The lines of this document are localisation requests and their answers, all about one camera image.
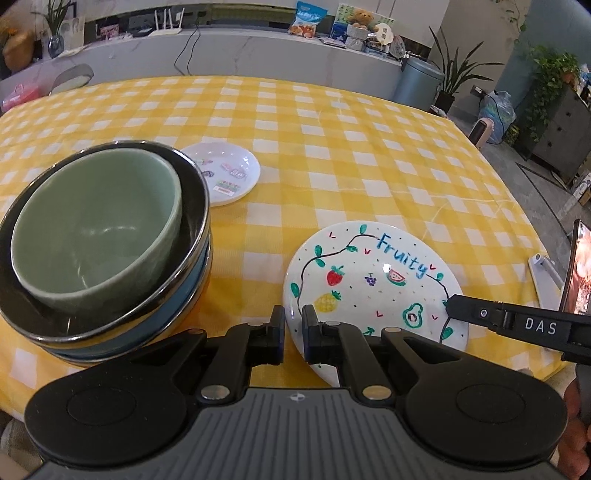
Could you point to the stainless steel bowl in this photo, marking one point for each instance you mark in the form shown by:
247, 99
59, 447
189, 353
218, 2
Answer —
196, 203

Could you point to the white marble media console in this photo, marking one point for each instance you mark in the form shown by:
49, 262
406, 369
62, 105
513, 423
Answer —
254, 50

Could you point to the small white sticker plate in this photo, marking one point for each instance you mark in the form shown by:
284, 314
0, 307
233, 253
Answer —
231, 170

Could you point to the small beige heater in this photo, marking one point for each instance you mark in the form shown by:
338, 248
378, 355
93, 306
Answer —
481, 134

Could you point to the green ceramic bowl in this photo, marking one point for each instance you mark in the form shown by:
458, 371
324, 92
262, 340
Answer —
92, 221

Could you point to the blue snack bag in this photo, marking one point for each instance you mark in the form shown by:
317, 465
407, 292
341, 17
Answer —
307, 18

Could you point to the tall potted plant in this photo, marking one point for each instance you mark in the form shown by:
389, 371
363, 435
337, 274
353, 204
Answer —
450, 74

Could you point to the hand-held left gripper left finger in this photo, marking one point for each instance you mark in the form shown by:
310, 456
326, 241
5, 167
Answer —
278, 332

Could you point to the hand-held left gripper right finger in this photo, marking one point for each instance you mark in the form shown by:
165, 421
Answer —
308, 337

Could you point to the blue plastic bag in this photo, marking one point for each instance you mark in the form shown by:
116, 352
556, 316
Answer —
498, 115

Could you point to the yellow checked tablecloth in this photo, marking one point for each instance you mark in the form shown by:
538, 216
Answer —
323, 161

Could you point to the person's right hand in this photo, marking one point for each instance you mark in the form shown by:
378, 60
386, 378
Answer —
579, 424

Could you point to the white fruit pattern plate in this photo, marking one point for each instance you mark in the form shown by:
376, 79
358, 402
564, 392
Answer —
369, 286

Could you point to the smartphone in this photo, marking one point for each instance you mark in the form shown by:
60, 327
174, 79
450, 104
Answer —
579, 267

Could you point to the green ivy plant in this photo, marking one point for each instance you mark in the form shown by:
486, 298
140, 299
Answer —
549, 78

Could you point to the grey drawer cabinet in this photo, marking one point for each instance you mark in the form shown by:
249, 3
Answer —
558, 134

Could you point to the plant in blue vase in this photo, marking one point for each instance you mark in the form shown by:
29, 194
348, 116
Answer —
55, 27

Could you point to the pink box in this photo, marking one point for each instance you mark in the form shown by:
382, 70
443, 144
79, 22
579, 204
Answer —
18, 97

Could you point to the white phone stand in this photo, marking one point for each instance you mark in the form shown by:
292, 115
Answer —
545, 281

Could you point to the white router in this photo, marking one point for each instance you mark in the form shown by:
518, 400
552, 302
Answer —
168, 30

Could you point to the white box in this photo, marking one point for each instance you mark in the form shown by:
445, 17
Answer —
582, 189

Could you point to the blue bowl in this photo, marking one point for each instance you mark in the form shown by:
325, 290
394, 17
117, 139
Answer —
175, 309

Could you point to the wall socket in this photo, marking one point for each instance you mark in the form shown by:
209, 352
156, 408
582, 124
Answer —
478, 91

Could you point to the teddy bear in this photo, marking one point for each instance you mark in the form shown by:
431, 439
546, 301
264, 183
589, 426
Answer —
359, 32

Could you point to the white picture card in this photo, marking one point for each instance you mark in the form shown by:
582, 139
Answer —
74, 32

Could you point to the grey-blue trash can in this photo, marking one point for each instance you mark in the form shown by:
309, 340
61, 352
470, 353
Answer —
418, 83

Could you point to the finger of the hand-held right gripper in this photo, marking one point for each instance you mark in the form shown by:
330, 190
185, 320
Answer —
471, 311

